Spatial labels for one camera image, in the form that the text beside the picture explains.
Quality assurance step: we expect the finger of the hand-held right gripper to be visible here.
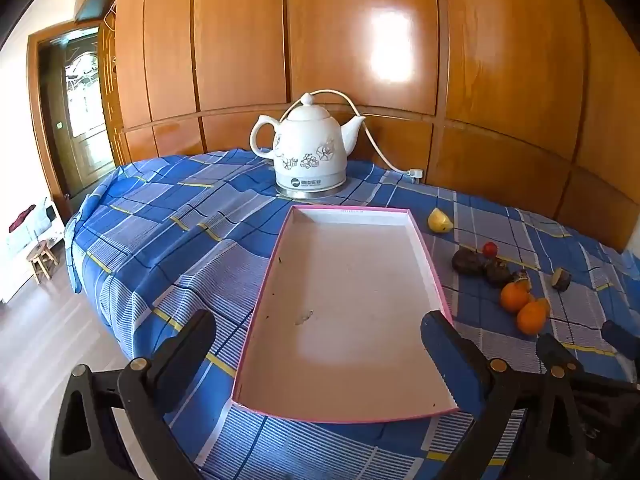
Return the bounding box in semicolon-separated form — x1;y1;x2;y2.
536;333;601;396
601;319;640;359

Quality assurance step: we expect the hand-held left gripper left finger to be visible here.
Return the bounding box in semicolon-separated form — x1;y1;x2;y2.
50;309;218;480

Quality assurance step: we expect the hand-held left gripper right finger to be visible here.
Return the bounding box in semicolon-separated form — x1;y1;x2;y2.
420;310;593;480

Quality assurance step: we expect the orange tangerine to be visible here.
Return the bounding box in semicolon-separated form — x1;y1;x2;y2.
500;281;532;313
516;300;551;336

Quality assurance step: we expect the dark brown round fruit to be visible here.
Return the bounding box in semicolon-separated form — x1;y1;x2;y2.
484;257;513;289
451;248;488;276

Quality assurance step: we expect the pink-edged white tray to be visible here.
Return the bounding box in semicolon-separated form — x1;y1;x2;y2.
231;203;460;426

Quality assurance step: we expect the yellow pear piece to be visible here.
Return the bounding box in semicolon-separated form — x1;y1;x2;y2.
427;207;455;234

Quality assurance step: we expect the blue plaid tablecloth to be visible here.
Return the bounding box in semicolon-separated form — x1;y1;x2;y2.
65;147;640;480

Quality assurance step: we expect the small wooden stool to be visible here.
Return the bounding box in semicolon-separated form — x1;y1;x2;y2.
27;241;60;285

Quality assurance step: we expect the white low cabinet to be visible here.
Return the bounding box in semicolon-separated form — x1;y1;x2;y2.
0;199;66;306

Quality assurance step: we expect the dark red cloth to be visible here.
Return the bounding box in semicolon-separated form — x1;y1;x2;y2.
9;204;38;233

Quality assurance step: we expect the white floral electric kettle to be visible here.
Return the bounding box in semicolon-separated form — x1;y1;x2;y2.
250;92;366;198

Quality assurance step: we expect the wooden glass door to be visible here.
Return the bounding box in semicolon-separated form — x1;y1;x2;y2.
27;19;126;206

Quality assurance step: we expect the white kettle power cord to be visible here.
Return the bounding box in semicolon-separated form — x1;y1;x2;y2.
306;87;416;176

